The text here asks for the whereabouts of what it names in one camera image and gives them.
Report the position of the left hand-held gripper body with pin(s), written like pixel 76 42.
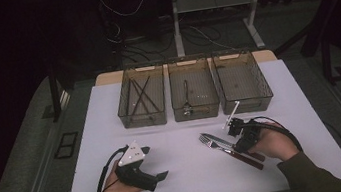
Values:
pixel 134 175

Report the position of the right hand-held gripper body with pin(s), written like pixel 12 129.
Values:
pixel 247 132

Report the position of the metal forks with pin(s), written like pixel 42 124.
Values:
pixel 218 139

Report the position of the black chopstick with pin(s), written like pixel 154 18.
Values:
pixel 133 102
pixel 133 91

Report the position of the metal spoon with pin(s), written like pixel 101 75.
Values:
pixel 187 109

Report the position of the translucent grey plastic bin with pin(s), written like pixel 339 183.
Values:
pixel 157 87
pixel 202 84
pixel 244 82

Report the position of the person's left hand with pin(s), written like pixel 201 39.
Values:
pixel 117 189

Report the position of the black metal stand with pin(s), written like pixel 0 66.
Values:
pixel 326 60
pixel 55 98

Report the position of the grey metal desk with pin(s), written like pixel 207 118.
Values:
pixel 212 0

